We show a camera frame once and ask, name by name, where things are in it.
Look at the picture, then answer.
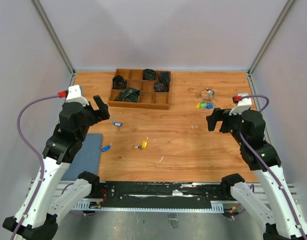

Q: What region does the key with yellow tag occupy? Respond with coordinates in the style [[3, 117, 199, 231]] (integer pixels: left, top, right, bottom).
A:
[[133, 140, 148, 150]]

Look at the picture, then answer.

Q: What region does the blue floral tie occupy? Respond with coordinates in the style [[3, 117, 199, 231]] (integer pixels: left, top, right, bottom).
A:
[[114, 87, 141, 103]]

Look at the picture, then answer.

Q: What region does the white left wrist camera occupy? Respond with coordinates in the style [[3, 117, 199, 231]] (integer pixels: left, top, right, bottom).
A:
[[65, 84, 89, 107]]

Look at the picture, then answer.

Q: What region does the rolled brown tie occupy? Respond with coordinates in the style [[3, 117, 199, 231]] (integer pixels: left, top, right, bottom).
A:
[[153, 81, 169, 93]]

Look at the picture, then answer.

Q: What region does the rolled dark blue tie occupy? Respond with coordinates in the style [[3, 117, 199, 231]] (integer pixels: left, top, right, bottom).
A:
[[158, 71, 171, 86]]

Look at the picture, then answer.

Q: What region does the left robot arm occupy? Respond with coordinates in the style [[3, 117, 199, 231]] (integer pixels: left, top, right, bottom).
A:
[[2, 95, 110, 240]]

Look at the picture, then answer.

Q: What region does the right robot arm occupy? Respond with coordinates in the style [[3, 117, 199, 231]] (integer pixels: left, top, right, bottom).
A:
[[206, 108, 307, 240]]

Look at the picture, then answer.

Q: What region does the rolled black tie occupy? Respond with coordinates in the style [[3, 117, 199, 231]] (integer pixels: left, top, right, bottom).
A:
[[112, 75, 127, 90]]

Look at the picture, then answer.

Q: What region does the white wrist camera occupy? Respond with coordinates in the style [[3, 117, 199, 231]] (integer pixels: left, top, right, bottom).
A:
[[65, 84, 89, 107], [229, 93, 252, 116]]

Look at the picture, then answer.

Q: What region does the rolled green patterned tie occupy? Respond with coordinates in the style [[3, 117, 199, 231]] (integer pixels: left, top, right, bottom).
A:
[[142, 68, 157, 81]]

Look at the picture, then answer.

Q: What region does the blue cloth mat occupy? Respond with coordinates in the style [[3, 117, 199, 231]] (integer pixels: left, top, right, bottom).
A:
[[61, 133, 103, 181]]

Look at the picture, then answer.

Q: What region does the wooden compartment tray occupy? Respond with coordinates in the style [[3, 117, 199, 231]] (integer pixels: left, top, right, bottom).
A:
[[108, 68, 172, 110]]

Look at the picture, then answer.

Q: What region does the keyring with keys and tags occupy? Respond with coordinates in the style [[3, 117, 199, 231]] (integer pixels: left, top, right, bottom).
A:
[[195, 88, 219, 110]]

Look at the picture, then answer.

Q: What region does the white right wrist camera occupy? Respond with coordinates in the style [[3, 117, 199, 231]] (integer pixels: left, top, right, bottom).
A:
[[229, 93, 252, 116]]

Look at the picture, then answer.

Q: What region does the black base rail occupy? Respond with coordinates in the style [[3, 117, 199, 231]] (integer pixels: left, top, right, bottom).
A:
[[30, 180, 299, 213]]

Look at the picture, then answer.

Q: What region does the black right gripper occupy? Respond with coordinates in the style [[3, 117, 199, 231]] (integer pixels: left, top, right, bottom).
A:
[[206, 106, 246, 145]]

